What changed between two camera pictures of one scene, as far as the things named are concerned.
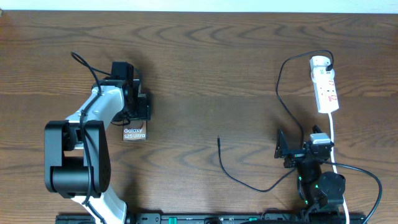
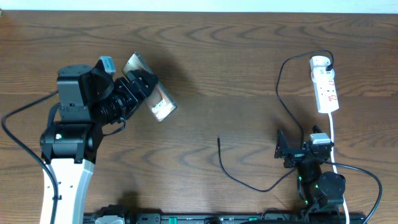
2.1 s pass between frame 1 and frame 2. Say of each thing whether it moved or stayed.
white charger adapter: stayed
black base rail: stayed
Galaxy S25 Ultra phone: moved
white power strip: stayed
